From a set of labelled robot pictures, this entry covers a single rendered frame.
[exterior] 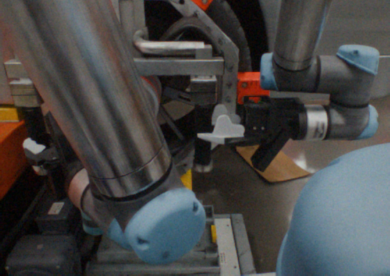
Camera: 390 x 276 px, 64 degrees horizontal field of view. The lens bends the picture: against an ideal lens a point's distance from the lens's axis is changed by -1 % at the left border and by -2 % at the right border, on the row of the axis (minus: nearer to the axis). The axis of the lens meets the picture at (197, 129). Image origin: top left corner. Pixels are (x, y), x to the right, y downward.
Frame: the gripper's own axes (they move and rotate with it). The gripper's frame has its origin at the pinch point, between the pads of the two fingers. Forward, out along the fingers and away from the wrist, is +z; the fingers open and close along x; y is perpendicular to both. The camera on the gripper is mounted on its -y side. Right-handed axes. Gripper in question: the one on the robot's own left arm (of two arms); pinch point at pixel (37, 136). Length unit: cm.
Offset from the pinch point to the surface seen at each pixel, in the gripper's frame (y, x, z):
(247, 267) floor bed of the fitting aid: 75, 59, -16
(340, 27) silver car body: -15, 86, -26
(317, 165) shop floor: 84, 166, 1
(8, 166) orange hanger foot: 23.6, 0.4, 37.3
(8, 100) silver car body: 7, 8, 50
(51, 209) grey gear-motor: 39.9, 7.1, 28.8
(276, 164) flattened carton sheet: 83, 146, 21
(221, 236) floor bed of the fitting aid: 76, 65, 2
